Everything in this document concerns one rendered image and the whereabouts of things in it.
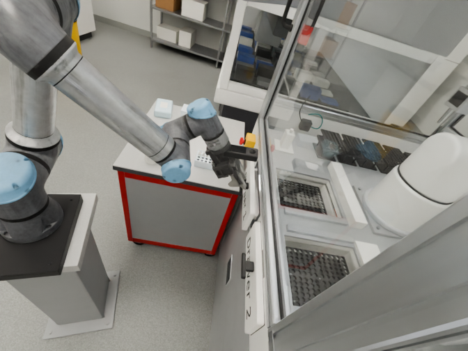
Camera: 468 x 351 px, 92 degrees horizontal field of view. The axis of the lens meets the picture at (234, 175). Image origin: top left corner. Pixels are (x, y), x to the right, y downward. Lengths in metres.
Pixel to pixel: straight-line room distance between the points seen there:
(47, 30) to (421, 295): 0.58
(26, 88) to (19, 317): 1.25
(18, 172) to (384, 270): 0.76
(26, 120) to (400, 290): 0.79
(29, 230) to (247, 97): 1.24
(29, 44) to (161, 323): 1.37
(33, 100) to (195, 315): 1.29
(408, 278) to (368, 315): 0.07
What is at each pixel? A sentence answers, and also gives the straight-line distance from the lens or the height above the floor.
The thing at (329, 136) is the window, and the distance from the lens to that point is 0.50.
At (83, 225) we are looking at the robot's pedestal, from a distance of 0.93.
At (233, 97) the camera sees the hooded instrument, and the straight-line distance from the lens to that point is 1.55.
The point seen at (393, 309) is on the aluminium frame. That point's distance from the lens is 0.31.
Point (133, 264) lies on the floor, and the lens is 1.66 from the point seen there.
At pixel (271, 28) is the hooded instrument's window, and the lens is 1.45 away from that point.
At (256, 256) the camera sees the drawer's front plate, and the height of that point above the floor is 0.93.
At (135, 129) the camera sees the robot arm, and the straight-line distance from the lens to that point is 0.54.
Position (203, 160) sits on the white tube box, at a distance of 1.09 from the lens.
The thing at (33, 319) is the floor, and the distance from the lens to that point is 1.68.
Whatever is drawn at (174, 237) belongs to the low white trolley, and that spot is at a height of 0.23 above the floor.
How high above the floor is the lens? 1.51
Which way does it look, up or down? 43 degrees down
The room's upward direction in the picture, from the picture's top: 19 degrees clockwise
